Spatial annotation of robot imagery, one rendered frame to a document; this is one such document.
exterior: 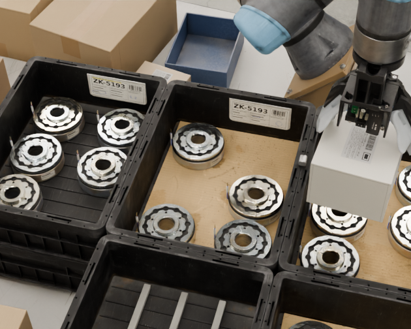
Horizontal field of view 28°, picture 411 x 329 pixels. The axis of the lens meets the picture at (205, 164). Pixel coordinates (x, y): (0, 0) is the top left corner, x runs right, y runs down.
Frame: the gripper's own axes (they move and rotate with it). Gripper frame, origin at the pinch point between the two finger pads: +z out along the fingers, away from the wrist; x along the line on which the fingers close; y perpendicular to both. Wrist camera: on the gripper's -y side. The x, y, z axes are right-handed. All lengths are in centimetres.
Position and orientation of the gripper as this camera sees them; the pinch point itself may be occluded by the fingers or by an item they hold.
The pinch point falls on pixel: (364, 139)
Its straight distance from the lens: 129.6
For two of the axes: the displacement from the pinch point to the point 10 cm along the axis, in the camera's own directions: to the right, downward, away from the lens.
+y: -3.5, 7.0, -6.2
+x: 9.4, 2.5, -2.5
